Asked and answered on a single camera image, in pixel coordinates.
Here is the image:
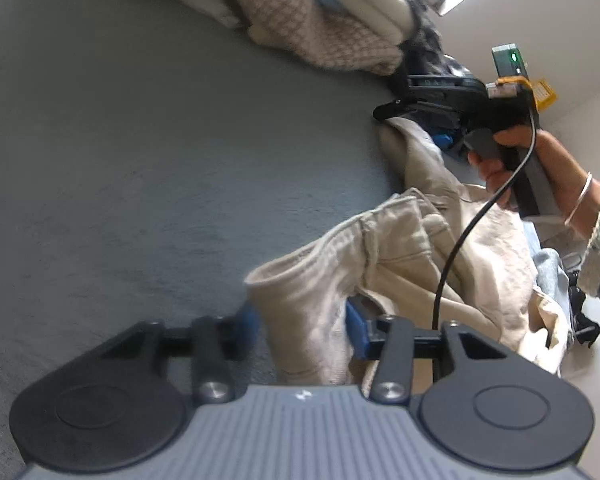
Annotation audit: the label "grey bed sheet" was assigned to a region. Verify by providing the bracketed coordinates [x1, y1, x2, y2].
[0, 0, 481, 471]

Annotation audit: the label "dark patterned garment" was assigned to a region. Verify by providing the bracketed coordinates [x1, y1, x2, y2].
[387, 0, 473, 153]

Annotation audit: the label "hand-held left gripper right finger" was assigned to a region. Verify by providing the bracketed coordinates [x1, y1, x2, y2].
[345, 295, 511, 405]

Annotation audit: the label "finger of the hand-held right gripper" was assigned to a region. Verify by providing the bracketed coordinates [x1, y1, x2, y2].
[372, 99, 421, 122]

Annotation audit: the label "beige pants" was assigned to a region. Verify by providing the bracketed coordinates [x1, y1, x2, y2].
[244, 117, 571, 386]

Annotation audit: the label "light blue jeans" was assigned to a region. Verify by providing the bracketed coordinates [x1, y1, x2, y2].
[522, 220, 581, 321]

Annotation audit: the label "cream folded garment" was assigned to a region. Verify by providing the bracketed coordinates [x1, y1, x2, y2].
[325, 0, 417, 42]

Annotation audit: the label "person's right hand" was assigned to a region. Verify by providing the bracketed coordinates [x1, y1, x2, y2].
[467, 125, 600, 238]

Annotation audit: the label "black cable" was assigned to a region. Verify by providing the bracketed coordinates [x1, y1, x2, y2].
[431, 102, 540, 333]

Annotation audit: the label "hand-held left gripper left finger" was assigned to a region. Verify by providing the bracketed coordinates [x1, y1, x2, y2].
[97, 304, 260, 405]

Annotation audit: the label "black strap buckle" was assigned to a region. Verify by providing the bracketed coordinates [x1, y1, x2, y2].
[570, 270, 600, 347]

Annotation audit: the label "pink checked knit garment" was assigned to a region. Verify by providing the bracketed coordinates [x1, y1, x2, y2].
[232, 0, 406, 76]

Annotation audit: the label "silver bracelet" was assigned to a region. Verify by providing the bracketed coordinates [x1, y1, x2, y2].
[563, 171, 594, 226]

